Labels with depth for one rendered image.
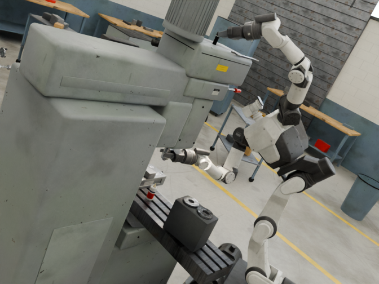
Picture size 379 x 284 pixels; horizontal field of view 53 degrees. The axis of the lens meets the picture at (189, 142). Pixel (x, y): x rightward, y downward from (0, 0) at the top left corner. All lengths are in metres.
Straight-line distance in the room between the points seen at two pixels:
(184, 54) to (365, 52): 8.00
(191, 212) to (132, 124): 0.66
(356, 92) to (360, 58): 0.77
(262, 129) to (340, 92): 7.47
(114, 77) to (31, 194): 0.54
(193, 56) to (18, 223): 1.01
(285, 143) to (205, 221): 0.65
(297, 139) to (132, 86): 1.10
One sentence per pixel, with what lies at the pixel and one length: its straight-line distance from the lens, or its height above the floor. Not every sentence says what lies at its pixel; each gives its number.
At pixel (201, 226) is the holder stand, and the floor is 1.08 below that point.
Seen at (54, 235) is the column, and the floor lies 1.02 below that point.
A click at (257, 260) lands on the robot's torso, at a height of 0.79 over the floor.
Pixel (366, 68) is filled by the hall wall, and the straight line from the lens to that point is 9.52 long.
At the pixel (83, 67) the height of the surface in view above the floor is 1.69.
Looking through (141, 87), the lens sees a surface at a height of 1.65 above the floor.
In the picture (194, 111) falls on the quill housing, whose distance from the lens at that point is 1.97.
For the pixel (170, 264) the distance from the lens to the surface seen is 2.75.
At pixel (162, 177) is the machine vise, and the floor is 0.99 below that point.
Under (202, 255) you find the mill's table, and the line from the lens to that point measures 2.06.
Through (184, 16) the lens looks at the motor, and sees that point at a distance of 1.73.
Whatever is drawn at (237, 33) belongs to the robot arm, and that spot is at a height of 1.99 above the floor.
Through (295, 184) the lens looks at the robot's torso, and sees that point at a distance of 2.28.
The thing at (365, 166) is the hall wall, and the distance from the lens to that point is 9.41.
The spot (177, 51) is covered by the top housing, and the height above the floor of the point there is 1.81.
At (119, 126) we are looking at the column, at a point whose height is 1.52.
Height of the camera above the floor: 2.06
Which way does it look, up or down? 20 degrees down
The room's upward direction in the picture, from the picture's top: 24 degrees clockwise
